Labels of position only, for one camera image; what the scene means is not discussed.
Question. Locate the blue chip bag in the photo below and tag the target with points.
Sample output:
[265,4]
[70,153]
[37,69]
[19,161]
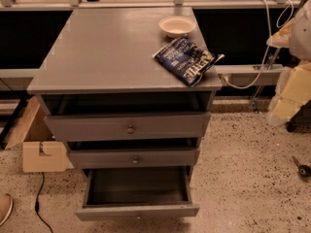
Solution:
[186,61]

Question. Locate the slanted metal pole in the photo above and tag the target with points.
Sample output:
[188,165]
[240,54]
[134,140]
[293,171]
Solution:
[266,75]

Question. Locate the grey bottom drawer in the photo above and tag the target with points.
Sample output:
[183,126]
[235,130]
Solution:
[148,192]

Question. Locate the grey middle drawer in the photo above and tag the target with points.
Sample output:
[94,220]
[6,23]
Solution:
[130,158]

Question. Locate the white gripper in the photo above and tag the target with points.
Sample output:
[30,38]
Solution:
[301,39]

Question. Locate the grey top drawer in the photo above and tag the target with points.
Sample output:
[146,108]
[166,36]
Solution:
[127,126]

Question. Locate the grey drawer cabinet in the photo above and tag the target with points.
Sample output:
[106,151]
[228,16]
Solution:
[102,63]

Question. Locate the grey drawer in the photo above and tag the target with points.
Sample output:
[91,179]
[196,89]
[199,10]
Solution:
[130,158]
[127,126]
[148,192]

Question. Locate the cardboard box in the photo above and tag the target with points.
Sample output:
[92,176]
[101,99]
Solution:
[40,151]

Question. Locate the white paper bowl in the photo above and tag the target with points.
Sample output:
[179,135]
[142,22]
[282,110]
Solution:
[175,27]

